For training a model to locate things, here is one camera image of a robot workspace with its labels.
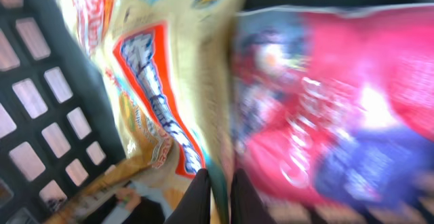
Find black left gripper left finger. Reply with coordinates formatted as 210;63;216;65
165;169;211;224

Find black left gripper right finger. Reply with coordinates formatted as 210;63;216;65
231;168;275;224

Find red Carefree liner pack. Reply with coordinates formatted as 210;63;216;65
232;3;433;223

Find yellow wet wipes packet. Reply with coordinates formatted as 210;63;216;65
55;0;244;223

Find grey plastic basket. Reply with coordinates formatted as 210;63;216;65
1;0;125;223

